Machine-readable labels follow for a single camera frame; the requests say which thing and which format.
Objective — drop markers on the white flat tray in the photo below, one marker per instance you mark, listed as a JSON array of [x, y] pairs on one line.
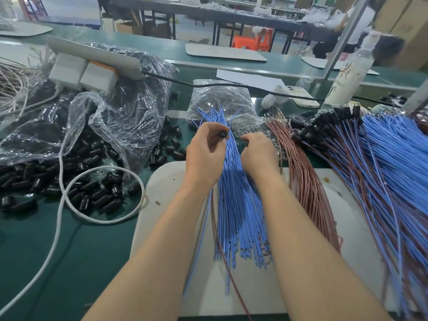
[[226, 52], [314, 62], [23, 28]]

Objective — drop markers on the person's left forearm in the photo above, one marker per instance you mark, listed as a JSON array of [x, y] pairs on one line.
[[147, 270]]

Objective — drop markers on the small clear plastic bag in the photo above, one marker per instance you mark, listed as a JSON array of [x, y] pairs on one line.
[[220, 98]]

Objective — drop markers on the large clear plastic bag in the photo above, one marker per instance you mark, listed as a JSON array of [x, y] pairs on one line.
[[130, 107]]

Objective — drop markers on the short metal frame post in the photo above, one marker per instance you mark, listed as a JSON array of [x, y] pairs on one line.
[[416, 97]]

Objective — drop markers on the person's right hand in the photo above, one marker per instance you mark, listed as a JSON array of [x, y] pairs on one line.
[[261, 160]]

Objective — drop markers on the white work board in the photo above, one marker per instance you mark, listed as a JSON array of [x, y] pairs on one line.
[[267, 290]]

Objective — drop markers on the white computer mouse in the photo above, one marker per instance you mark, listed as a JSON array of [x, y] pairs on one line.
[[268, 101]]

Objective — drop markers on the slanted metal frame post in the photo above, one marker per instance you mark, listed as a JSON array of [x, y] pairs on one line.
[[346, 36]]

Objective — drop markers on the blue table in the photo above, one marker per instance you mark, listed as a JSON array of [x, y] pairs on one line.
[[63, 11]]

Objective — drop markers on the black cap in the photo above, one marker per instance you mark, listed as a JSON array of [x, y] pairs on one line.
[[223, 134]]

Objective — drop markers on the white flat device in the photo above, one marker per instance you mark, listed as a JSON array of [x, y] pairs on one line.
[[301, 97]]

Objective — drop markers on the long black-frame table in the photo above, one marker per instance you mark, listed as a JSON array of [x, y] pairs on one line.
[[200, 11]]

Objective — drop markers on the orange plastic stool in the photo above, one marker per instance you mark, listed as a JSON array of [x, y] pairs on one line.
[[254, 40]]

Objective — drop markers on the white power strip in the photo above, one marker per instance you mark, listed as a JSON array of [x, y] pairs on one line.
[[93, 55]]

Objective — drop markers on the white paper sheet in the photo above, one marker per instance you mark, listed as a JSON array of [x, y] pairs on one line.
[[249, 79]]

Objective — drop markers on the white orange charger adapter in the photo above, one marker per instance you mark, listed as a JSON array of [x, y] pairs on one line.
[[98, 78]]

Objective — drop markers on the person's left hand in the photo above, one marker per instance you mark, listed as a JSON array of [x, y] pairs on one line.
[[204, 157]]

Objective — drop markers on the person's right forearm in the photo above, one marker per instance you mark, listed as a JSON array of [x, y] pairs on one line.
[[321, 264]]

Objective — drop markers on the cardboard boxes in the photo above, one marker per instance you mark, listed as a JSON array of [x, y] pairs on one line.
[[406, 26]]

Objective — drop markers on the pile of black plastic caps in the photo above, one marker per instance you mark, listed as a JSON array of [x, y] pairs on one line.
[[23, 183]]

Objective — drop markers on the white spray bottle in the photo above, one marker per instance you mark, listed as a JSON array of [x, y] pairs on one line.
[[349, 73]]

